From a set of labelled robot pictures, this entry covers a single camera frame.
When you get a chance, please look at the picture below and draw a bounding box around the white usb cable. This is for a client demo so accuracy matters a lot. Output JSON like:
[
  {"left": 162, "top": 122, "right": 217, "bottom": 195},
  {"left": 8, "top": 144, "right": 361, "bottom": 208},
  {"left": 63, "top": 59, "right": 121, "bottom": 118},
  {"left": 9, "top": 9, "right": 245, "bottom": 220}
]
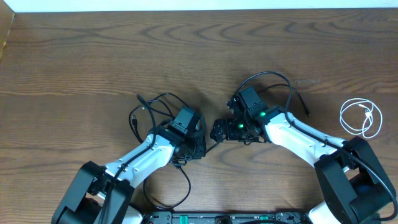
[{"left": 339, "top": 98, "right": 383, "bottom": 139}]

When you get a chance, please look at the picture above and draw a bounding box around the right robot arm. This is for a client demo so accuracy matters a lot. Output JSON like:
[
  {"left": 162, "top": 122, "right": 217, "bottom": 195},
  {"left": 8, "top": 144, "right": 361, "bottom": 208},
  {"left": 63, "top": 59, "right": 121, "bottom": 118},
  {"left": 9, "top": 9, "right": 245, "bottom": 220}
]
[{"left": 210, "top": 87, "right": 397, "bottom": 223}]

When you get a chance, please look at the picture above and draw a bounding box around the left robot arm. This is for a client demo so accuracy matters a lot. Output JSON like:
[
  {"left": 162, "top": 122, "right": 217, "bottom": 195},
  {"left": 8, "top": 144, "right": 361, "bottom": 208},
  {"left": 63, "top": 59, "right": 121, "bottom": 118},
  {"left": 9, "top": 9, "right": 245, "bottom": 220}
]
[{"left": 51, "top": 106, "right": 206, "bottom": 223}]

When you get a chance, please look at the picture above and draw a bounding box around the cardboard panel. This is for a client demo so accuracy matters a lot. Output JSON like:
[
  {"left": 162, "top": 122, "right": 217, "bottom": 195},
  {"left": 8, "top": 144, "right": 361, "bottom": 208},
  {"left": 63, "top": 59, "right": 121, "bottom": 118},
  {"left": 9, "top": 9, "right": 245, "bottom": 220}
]
[{"left": 0, "top": 0, "right": 15, "bottom": 58}]

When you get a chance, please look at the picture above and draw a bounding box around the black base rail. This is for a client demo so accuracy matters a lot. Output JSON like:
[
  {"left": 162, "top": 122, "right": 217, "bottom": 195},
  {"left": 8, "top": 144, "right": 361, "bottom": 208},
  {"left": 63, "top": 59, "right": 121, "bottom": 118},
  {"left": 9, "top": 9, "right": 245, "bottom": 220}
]
[{"left": 141, "top": 212, "right": 311, "bottom": 224}]

